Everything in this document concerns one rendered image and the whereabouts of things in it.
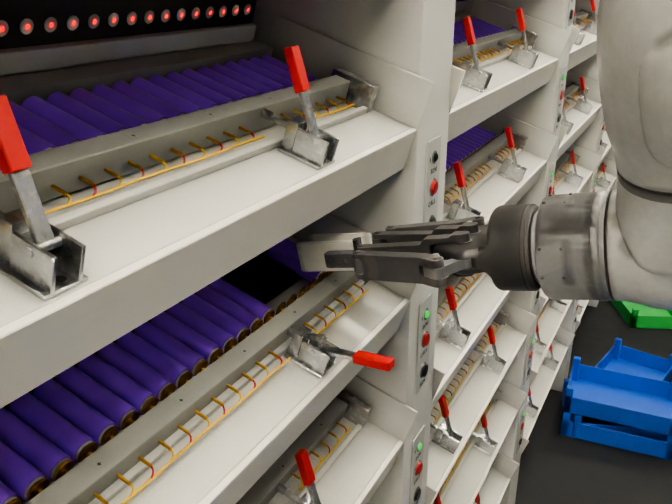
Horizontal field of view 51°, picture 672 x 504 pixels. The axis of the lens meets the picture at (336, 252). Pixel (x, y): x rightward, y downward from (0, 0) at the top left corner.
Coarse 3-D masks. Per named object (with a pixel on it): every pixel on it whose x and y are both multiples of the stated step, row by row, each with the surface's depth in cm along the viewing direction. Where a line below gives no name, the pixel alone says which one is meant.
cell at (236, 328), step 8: (192, 296) 64; (184, 304) 63; (192, 304) 63; (200, 304) 63; (208, 304) 63; (200, 312) 63; (208, 312) 63; (216, 312) 63; (224, 312) 63; (216, 320) 62; (224, 320) 62; (232, 320) 62; (224, 328) 62; (232, 328) 62; (240, 328) 62
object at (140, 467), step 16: (352, 288) 75; (336, 304) 72; (320, 320) 69; (256, 368) 60; (240, 384) 58; (224, 400) 56; (208, 416) 54; (176, 432) 52; (160, 448) 50; (144, 464) 48; (112, 496) 46
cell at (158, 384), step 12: (108, 348) 55; (120, 348) 55; (108, 360) 55; (120, 360) 55; (132, 360) 55; (132, 372) 54; (144, 372) 54; (156, 372) 54; (144, 384) 54; (156, 384) 53; (168, 384) 54; (156, 396) 53
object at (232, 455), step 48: (288, 288) 73; (384, 288) 78; (336, 336) 68; (384, 336) 75; (288, 384) 60; (336, 384) 65; (192, 432) 53; (240, 432) 54; (288, 432) 58; (144, 480) 48; (192, 480) 49; (240, 480) 52
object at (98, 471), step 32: (320, 288) 70; (288, 320) 64; (256, 352) 59; (192, 384) 54; (224, 384) 56; (160, 416) 50; (192, 416) 53; (224, 416) 54; (128, 448) 47; (64, 480) 44; (96, 480) 44; (128, 480) 46
